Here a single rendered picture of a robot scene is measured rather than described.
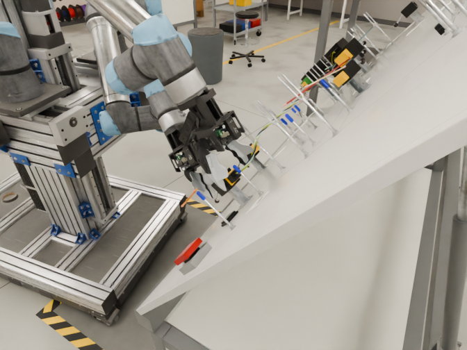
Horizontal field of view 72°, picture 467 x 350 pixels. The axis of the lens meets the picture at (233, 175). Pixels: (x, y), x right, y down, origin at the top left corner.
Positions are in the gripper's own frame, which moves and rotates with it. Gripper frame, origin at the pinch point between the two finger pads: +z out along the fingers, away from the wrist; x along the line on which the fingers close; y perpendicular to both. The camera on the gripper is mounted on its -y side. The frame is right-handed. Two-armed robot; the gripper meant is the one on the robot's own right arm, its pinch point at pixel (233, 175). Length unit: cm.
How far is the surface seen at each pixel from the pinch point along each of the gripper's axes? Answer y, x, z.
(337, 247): -2, 21, 46
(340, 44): -12, 78, -1
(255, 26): -387, 458, 5
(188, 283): 8.6, -25.0, 4.5
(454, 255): 42.0, -2.8, 11.7
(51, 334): -126, -62, 53
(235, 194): -2.3, -0.9, 5.3
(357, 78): 18.8, 29.1, -4.4
